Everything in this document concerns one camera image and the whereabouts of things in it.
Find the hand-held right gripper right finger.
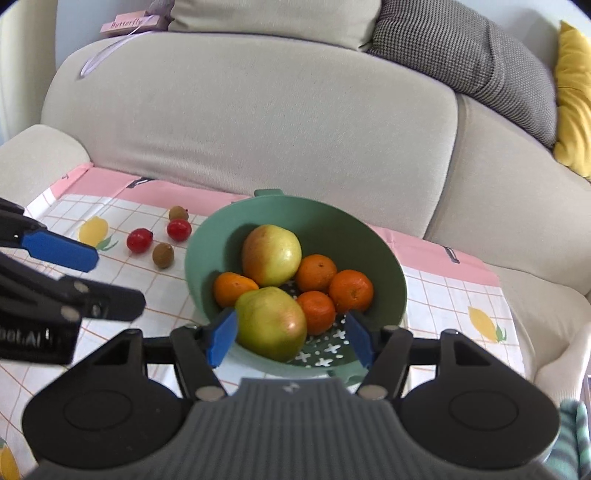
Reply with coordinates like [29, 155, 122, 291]
[345, 311, 492, 400]

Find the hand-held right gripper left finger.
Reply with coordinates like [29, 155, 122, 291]
[95, 308, 239, 401]

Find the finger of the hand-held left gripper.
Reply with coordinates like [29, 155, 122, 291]
[0, 253, 147, 322]
[0, 198, 100, 273]

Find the orange mandarin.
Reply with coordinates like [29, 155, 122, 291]
[295, 291, 337, 336]
[213, 272, 259, 309]
[295, 254, 339, 294]
[329, 270, 375, 313]

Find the yellow green pear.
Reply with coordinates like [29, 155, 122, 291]
[235, 286, 308, 363]

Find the reddish green pear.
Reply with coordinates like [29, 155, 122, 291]
[241, 224, 303, 288]

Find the green plastic colander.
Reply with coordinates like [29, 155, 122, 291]
[185, 188, 408, 386]

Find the red cherry tomato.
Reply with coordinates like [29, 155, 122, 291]
[167, 218, 192, 242]
[126, 228, 153, 254]

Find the checked lemon print tablecloth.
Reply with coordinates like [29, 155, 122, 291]
[0, 166, 527, 480]

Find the white ribbon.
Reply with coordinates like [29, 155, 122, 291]
[79, 25, 153, 78]

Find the beige sofa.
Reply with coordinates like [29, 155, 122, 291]
[0, 0, 591, 407]

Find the pink box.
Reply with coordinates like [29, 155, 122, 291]
[100, 14, 162, 38]

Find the person's green striped clothing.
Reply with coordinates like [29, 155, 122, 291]
[549, 399, 591, 480]

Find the grey houndstooth cushion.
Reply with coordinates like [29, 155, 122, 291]
[367, 0, 559, 148]

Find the beige cushion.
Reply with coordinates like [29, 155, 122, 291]
[168, 0, 384, 51]

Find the yellow cushion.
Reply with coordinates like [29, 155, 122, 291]
[553, 21, 591, 178]

